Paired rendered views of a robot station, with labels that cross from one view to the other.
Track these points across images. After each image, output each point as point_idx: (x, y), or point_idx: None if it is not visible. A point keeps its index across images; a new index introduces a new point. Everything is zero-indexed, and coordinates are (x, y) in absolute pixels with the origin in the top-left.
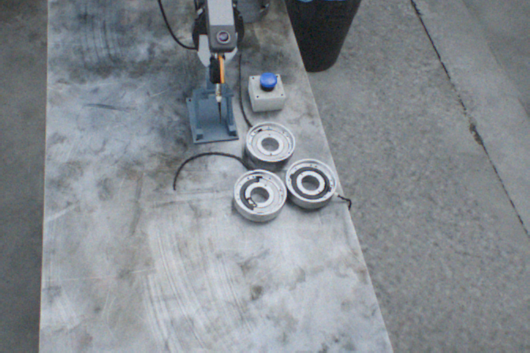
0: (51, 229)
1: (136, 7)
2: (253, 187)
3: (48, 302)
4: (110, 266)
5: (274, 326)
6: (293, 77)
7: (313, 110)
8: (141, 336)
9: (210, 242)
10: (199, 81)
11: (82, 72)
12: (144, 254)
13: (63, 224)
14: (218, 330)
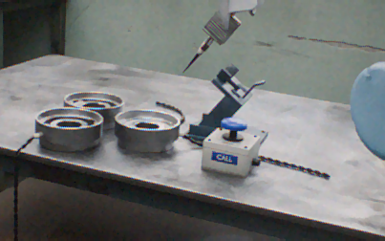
0: (172, 76)
1: None
2: (105, 106)
3: (117, 66)
4: (117, 78)
5: None
6: (255, 194)
7: (177, 184)
8: (53, 73)
9: None
10: (292, 146)
11: (341, 113)
12: (111, 85)
13: (173, 78)
14: (13, 84)
